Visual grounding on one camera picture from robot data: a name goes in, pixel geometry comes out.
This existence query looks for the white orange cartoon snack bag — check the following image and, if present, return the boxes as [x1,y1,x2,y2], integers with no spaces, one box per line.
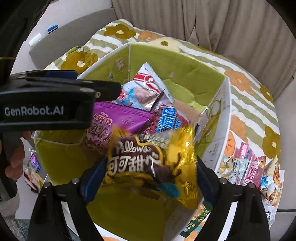
[259,154,285,207]

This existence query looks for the beige curtain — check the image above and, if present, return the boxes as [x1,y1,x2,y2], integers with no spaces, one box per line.
[112,0,295,98]

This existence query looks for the grey headboard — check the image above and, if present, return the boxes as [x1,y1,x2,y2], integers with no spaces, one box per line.
[29,8,117,69]

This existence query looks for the green striped floral duvet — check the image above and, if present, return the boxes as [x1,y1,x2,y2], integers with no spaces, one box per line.
[46,19,280,161]

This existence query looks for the purple chips bag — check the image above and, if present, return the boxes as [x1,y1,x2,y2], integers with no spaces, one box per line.
[86,101,152,154]

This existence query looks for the blue white object on headboard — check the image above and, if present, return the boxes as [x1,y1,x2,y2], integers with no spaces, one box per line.
[46,25,59,35]

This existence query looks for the white wall switch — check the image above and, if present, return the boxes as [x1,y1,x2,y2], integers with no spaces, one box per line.
[28,33,43,47]

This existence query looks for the green snack bag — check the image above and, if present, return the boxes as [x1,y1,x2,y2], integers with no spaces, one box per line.
[180,200,213,240]

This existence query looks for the silver grey snack bag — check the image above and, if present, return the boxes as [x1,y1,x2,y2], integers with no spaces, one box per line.
[217,155,249,185]

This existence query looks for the green cardboard box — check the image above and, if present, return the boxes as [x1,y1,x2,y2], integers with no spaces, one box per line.
[34,43,231,240]

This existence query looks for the pink marshmallow bag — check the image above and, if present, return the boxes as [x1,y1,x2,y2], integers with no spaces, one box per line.
[235,143,266,189]

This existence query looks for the dark red blue snack bag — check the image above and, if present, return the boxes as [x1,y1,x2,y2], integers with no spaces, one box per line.
[142,104,191,134]

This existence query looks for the red white blue snack bag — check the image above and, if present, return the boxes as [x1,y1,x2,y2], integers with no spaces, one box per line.
[113,62,175,111]

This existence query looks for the yellow Pillows snack bag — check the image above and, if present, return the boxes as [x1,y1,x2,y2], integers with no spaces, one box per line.
[102,125,199,209]

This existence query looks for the person's left hand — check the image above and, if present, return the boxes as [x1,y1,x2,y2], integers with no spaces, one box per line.
[5,140,25,181]

